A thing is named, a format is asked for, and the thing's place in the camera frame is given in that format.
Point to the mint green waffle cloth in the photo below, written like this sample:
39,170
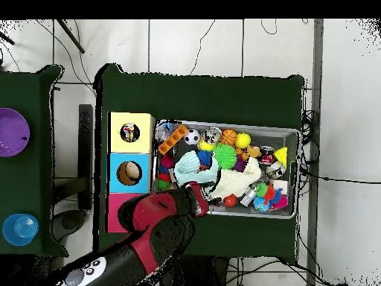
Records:
190,167

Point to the cream waffle cloth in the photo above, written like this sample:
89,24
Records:
235,182

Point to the white colourful spotted cloth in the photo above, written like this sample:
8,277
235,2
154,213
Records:
129,132

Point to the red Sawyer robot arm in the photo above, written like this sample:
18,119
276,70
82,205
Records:
149,232

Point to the wooden three-hole box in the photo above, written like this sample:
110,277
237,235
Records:
116,179

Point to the clear mesh bin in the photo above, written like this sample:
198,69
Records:
292,179

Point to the red-orange ball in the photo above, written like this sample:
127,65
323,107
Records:
230,201

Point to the green spiky ball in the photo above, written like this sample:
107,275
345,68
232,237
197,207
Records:
225,156

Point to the small soccer ball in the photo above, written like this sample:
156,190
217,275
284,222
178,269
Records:
191,137

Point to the orange plastic gear toy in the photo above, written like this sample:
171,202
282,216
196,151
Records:
172,139

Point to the silver drink can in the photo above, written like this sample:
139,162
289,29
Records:
213,134

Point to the small orange basketball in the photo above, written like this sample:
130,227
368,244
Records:
228,136

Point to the yellow ball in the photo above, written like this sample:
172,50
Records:
243,140

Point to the yellow wedge block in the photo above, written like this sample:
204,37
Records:
281,157

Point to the black panel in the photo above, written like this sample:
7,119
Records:
86,155

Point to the green side table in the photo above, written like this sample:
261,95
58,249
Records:
36,179

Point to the blue bowl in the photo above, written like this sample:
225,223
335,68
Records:
21,229

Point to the purple bowl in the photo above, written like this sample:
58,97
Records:
12,132

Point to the black rod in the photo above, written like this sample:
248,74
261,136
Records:
71,37

